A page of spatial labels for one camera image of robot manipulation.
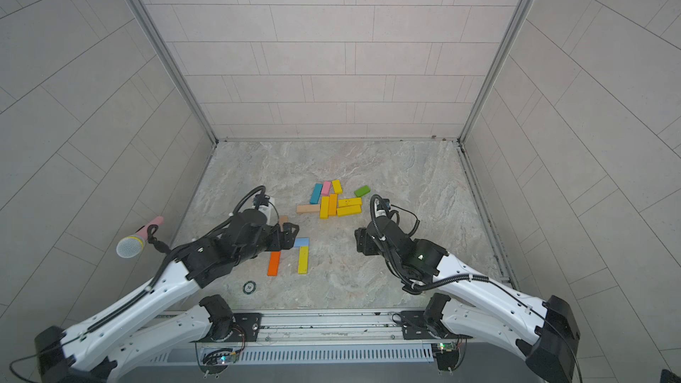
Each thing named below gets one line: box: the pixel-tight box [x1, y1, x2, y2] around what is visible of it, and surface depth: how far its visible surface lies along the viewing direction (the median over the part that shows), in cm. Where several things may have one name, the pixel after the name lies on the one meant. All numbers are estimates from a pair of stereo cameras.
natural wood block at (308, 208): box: [296, 203, 321, 213], surface depth 96 cm
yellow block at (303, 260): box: [297, 246, 310, 275], surface depth 84 cm
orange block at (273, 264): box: [266, 251, 282, 277], surface depth 84 cm
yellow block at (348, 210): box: [336, 204, 362, 218], surface depth 96 cm
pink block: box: [320, 180, 332, 196], surface depth 101 cm
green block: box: [354, 185, 372, 198], surface depth 101 cm
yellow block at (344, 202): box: [337, 197, 362, 208], surface depth 98 cm
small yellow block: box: [331, 179, 344, 195], surface depth 102 cm
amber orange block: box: [328, 193, 338, 216], surface depth 97 cm
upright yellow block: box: [319, 195, 330, 220], surface depth 96 cm
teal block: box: [309, 182, 323, 204], surface depth 101 cm
